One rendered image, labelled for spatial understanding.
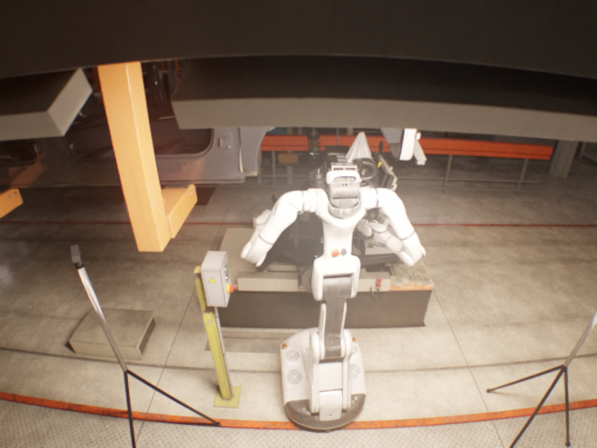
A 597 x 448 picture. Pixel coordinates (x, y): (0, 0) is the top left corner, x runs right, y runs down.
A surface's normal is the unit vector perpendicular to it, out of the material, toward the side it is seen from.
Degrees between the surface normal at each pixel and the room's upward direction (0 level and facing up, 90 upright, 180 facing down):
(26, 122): 117
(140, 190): 90
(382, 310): 90
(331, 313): 96
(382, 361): 0
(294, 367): 39
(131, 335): 0
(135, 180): 90
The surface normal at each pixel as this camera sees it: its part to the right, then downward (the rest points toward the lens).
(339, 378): 0.10, 0.06
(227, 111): -0.01, 0.83
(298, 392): 0.07, -0.40
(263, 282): -0.01, 0.49
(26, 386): 0.00, -0.87
